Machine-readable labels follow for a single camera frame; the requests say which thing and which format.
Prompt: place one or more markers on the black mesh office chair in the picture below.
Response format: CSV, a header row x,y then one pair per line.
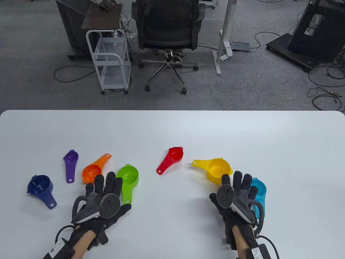
x,y
167,24

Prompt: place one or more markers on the person's right hand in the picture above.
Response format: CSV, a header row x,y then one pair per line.
x,y
238,183

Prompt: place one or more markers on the person's left forearm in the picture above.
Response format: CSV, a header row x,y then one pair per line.
x,y
82,244

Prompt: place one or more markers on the light blue plastic measuring cup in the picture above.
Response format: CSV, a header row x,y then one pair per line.
x,y
260,190

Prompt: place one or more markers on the green plastic measuring cup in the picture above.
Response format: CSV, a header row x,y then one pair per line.
x,y
129,175

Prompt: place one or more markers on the navy blue plastic measuring cup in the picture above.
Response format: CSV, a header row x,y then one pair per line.
x,y
40,186

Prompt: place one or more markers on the person's right forearm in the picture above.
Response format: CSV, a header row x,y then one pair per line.
x,y
241,240

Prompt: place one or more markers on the red plastic measuring cup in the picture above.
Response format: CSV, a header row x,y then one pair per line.
x,y
175,155

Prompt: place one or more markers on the white metal desk leg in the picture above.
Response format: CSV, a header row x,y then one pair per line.
x,y
225,27

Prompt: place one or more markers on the black power adapter box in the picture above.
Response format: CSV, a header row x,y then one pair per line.
x,y
240,46

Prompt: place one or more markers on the yellow plastic measuring cup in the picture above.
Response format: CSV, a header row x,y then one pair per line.
x,y
215,167

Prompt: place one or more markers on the purple plastic measuring cup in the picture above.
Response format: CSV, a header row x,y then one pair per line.
x,y
70,167

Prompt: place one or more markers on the grey tracking controller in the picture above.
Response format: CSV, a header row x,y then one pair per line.
x,y
225,195
109,206

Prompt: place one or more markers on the black labelled wrist box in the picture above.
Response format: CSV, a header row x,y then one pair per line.
x,y
261,252
58,248

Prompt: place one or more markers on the black display stand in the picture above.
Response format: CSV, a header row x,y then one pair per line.
x,y
310,40

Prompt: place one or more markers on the dark brown side table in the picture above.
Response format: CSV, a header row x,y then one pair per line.
x,y
101,19

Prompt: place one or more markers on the black floor cabinet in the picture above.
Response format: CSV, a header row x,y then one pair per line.
x,y
72,24

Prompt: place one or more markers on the person's left hand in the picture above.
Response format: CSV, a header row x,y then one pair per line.
x,y
110,186

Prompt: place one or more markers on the orange plastic measuring cup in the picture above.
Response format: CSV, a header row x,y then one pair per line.
x,y
93,171

